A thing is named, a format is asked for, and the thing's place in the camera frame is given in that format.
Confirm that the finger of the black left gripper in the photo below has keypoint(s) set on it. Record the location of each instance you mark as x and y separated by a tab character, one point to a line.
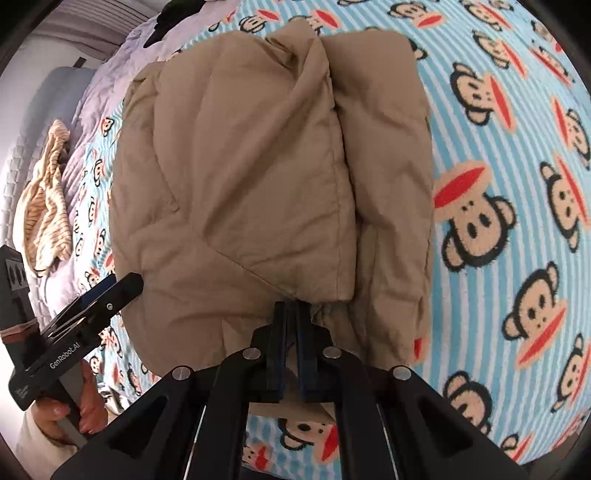
96	317
87	298

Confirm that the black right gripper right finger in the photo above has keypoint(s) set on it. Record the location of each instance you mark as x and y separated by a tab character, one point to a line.
391	424

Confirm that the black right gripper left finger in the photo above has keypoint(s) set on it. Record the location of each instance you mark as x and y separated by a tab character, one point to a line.
191	424

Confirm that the tan puffer jacket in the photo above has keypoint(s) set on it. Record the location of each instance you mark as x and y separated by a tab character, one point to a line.
252	170

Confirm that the beige striped cloth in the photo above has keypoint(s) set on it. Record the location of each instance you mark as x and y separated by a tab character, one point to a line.
41	228

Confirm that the grey padded headboard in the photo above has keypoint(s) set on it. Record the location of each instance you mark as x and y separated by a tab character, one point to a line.
57	98

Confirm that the grey curtain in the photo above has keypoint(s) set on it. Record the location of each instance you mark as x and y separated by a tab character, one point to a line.
96	27

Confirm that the black garment on bed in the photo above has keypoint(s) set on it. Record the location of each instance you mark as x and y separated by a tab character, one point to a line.
172	14

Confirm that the blue striped monkey blanket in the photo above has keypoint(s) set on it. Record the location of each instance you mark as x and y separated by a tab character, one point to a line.
509	339

